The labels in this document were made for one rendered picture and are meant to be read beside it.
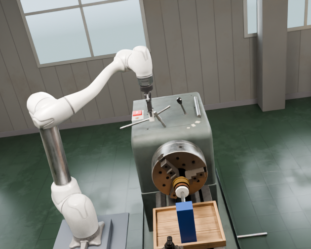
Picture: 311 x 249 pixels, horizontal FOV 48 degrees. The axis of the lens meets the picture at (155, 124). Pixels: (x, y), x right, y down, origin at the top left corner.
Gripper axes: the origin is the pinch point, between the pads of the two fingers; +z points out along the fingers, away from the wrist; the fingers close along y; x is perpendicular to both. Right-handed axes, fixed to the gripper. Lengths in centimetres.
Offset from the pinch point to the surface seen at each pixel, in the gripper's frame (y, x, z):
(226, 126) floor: -214, 81, 134
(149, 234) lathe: 14, -14, 80
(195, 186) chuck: 26.7, 19.8, 35.6
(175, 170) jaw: 30.5, 10.0, 20.3
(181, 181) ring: 37.8, 12.6, 22.2
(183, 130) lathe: 7.4, 17.9, 9.2
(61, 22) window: -271, -111, -18
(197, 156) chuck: 26.8, 23.0, 15.5
